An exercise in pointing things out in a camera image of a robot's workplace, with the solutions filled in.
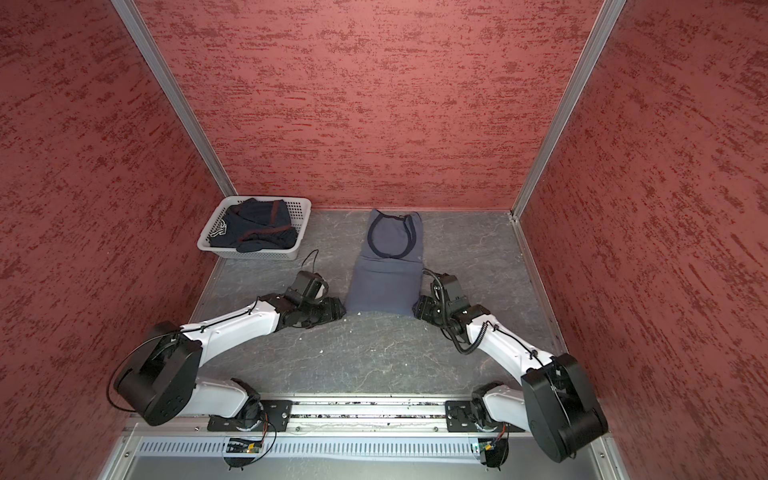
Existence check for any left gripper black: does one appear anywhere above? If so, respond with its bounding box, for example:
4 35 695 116
300 296 347 327

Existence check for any grey-blue tank top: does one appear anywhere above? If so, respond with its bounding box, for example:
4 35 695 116
344 209 424 317

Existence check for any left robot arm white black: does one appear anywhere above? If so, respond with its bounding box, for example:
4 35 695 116
106 270 346 432

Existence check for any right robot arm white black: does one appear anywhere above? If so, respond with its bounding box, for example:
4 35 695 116
413 270 609 463

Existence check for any dark navy maroon-trimmed tank top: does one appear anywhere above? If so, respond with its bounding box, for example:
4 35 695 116
207 199 298 253

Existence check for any white plastic laundry basket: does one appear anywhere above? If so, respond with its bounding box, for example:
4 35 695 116
197 196 311 261

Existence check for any right small circuit board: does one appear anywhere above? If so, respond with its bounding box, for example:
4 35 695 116
477 440 501 455

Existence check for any small circuit board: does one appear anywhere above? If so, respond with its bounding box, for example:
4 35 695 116
225 438 264 455
477 440 501 455

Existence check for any left small circuit board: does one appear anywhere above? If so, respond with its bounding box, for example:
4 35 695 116
225 438 264 455

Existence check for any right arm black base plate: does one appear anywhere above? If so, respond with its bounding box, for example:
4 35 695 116
444 399 501 433

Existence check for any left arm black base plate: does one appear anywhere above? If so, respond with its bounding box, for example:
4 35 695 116
207 400 294 434

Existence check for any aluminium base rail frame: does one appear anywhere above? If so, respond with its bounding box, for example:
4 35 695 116
98 392 631 480

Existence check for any white perforated cable duct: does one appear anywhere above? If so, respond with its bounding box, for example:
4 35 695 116
136 437 480 462

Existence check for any aluminium corner post right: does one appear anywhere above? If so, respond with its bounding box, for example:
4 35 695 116
509 0 628 220

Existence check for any aluminium corner post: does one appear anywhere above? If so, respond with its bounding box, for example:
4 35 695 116
111 0 237 196
509 0 628 220

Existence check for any aluminium corner post left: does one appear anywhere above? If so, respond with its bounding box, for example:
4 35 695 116
111 0 237 196

